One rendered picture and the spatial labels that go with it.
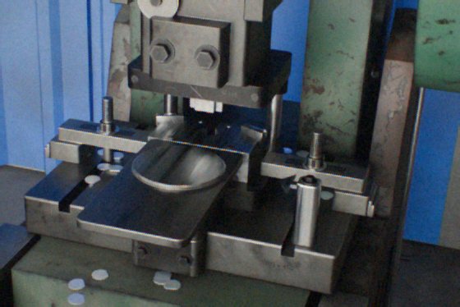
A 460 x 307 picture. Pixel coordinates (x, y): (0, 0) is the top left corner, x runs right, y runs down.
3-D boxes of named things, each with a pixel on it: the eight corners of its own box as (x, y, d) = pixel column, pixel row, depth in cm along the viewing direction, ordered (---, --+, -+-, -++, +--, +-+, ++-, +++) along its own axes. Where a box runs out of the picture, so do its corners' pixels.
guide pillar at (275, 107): (276, 155, 127) (283, 68, 121) (262, 153, 128) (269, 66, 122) (280, 149, 129) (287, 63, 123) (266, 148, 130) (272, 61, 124)
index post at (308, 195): (312, 248, 110) (319, 183, 106) (290, 244, 110) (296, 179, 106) (317, 238, 112) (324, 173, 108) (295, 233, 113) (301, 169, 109)
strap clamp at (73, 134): (146, 176, 126) (146, 112, 122) (44, 158, 130) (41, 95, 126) (161, 159, 131) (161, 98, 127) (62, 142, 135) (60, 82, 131)
